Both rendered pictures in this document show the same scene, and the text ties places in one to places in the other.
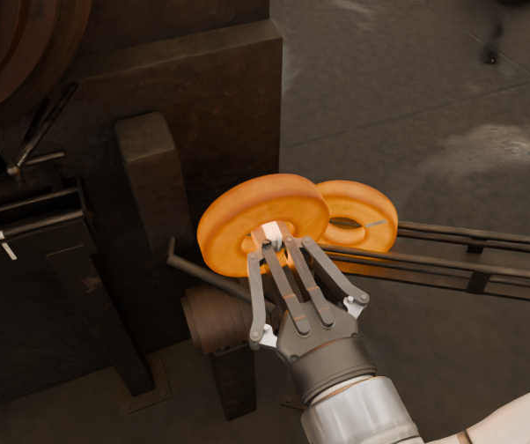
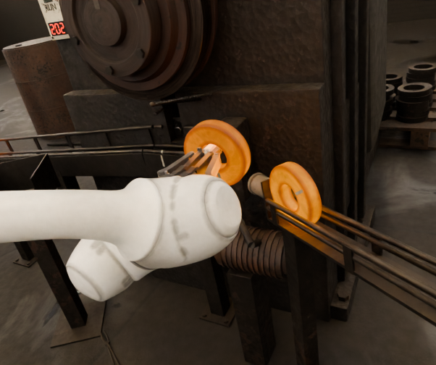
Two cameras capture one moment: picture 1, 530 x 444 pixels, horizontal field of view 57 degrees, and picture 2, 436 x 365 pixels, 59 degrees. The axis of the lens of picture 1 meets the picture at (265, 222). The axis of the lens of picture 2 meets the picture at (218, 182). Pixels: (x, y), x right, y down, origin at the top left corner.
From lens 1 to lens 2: 0.64 m
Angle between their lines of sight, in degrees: 46
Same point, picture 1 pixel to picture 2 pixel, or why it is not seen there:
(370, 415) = not seen: hidden behind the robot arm
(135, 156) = not seen: hidden behind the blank
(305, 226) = (230, 156)
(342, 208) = (284, 177)
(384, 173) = not seen: outside the picture
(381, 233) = (303, 203)
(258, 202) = (200, 126)
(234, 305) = (240, 238)
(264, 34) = (310, 87)
